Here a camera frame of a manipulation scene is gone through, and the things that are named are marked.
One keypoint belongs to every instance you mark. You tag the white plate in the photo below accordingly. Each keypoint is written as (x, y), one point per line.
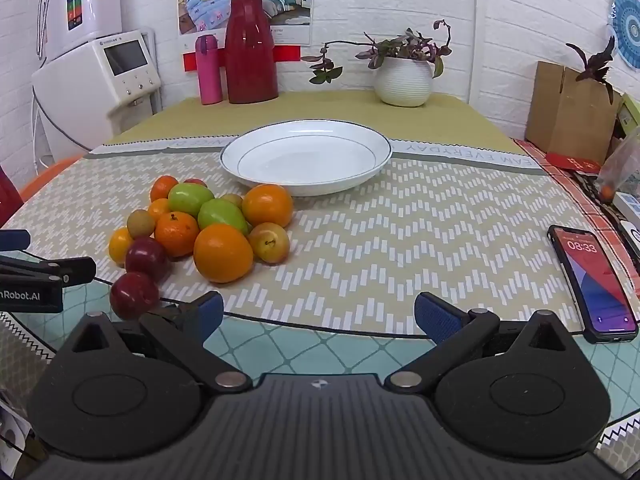
(305, 160)

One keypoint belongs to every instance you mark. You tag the small orange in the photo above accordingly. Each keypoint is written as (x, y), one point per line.
(158, 209)
(164, 186)

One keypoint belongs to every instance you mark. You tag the purple leafy plant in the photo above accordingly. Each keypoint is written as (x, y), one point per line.
(595, 67)

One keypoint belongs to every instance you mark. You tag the white appliance with screen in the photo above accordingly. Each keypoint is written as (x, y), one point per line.
(75, 90)

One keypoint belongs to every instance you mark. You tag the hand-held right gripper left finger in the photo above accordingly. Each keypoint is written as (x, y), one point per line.
(211, 310)

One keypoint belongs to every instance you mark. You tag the orange stool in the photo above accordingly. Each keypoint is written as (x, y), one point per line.
(45, 175)

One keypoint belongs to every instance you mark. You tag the pink thermos bottle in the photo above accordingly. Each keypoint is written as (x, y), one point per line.
(208, 75)

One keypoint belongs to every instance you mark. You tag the stemmed tangerine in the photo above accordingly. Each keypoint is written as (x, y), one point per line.
(176, 234)

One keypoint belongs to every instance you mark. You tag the dark red plum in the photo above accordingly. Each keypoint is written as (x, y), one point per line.
(134, 296)
(146, 259)

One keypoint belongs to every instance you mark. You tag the blue round wall decoration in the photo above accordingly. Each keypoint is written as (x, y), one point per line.
(627, 25)

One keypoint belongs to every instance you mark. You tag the red plastic chair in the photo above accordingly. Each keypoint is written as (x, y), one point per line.
(7, 200)

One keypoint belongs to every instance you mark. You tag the red thermos jug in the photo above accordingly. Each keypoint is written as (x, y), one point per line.
(250, 60)

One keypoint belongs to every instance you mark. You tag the white and blue box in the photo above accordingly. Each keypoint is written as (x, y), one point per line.
(629, 204)

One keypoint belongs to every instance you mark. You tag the printed patchwork tablecloth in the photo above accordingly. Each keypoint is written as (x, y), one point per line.
(375, 240)

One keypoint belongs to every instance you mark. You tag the small yellow-green plum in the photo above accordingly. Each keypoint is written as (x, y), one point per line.
(233, 200)

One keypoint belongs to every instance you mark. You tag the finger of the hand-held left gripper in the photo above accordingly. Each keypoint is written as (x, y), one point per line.
(15, 239)
(70, 270)

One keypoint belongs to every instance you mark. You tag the black smartphone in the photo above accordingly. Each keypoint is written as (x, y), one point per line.
(595, 280)

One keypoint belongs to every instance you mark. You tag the white wall water purifier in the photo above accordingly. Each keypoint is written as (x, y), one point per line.
(95, 10)

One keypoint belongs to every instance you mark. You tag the yellow plum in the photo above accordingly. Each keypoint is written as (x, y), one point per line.
(268, 243)

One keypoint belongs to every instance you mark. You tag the wall poster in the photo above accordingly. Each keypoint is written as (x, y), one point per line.
(210, 0)

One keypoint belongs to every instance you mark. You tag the yellow orange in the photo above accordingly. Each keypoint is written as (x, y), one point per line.
(119, 246)

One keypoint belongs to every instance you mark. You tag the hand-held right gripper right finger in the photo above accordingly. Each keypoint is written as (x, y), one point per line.
(435, 315)

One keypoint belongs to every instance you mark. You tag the cardboard box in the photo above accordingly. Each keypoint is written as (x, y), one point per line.
(560, 110)

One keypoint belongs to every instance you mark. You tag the large orange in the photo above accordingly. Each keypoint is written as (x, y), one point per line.
(222, 252)
(267, 205)

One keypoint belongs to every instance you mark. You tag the clear plastic bag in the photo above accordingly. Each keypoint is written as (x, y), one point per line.
(620, 165)

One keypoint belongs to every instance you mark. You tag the small tan plum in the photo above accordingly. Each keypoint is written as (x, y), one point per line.
(140, 223)

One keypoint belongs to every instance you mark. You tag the red plaid cloth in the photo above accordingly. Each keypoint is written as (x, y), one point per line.
(565, 180)

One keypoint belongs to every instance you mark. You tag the red envelope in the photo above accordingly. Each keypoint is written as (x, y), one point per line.
(570, 162)

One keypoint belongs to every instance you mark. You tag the white potted plant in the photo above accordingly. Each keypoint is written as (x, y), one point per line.
(402, 82)

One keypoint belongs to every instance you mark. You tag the red apple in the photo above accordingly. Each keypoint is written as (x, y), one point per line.
(195, 182)

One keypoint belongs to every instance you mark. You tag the green jujube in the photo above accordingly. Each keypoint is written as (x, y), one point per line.
(222, 216)
(190, 199)

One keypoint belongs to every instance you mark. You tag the green box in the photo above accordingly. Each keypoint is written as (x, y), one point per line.
(630, 115)

